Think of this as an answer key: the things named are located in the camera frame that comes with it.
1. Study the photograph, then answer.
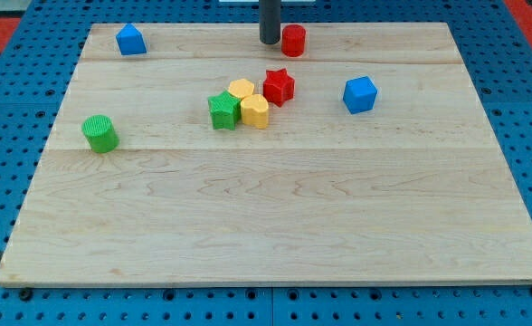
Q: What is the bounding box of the blue pentagon block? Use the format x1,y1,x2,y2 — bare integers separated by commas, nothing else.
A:
116,24,147,56

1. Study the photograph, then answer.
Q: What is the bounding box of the green star block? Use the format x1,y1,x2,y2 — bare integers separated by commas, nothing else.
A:
207,91,242,130

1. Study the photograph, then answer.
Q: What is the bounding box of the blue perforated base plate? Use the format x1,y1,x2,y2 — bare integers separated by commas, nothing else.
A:
0,0,532,325

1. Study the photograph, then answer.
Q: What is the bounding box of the yellow heart block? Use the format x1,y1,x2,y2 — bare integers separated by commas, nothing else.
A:
241,94,270,129

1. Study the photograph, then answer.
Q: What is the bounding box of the yellow hexagon block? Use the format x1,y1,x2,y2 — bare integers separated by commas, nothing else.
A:
227,79,255,100

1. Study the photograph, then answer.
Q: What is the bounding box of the red star block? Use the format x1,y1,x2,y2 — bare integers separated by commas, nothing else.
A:
262,68,295,107

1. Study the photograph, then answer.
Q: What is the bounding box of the green cylinder block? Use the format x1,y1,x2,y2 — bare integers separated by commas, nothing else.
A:
81,115,119,153

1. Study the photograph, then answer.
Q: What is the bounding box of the light wooden board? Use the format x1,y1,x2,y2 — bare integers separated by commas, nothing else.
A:
0,23,532,288

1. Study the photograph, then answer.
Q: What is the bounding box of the red cylinder block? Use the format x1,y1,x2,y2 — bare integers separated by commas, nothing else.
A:
281,24,307,57

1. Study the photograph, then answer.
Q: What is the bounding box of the blue cube block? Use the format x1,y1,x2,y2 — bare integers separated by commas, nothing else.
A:
343,76,378,114

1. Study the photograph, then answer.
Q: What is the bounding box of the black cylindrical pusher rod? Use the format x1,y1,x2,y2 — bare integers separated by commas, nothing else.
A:
259,0,281,45

